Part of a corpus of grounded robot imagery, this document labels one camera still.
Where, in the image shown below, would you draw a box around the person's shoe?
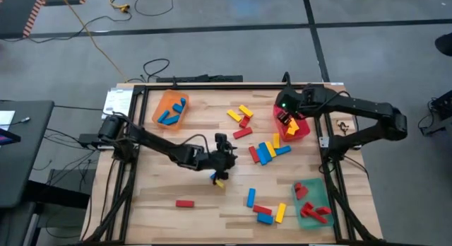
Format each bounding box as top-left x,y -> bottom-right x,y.
434,33 -> 452,57

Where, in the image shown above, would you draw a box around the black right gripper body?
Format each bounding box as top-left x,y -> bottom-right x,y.
275,86 -> 309,118

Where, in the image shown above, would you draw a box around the cable with silver plug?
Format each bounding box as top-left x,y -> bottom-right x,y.
0,116 -> 32,127

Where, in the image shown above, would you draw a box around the long black floor cable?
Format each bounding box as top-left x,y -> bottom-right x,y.
0,11 -> 133,44

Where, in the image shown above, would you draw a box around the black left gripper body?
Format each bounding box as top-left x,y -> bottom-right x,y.
203,148 -> 239,175

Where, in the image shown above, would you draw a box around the black looped floor cable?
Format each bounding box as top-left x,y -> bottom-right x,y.
133,0 -> 175,18

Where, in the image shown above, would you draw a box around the black coiled cable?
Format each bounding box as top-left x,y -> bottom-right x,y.
126,57 -> 171,83

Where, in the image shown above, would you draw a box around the red plastic bin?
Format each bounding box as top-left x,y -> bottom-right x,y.
272,104 -> 311,143

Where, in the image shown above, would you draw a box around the orange plastic bin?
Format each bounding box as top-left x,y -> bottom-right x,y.
151,89 -> 191,131

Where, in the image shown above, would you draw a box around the black lower shelf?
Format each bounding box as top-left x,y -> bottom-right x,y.
26,168 -> 92,210

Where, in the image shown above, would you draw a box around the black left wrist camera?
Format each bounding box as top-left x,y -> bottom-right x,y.
214,132 -> 230,151

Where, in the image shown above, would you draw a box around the long yellow cable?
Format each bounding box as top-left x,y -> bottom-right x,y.
56,0 -> 129,83

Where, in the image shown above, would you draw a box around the dark tablet device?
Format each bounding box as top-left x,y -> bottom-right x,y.
0,127 -> 22,146

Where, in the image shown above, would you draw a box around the white paper sheet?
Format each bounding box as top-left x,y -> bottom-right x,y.
0,110 -> 16,127

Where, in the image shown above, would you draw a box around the black power adapter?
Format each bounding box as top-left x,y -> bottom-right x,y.
78,132 -> 103,151

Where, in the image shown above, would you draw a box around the yellow plug cord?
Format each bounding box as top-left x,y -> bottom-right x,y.
109,0 -> 132,13

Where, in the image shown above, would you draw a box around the green plastic bin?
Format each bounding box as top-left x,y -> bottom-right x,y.
291,177 -> 335,230

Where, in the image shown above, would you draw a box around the white printed booklet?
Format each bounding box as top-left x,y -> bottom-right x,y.
101,87 -> 135,120

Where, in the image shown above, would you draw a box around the black side table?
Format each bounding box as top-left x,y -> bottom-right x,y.
0,99 -> 56,209

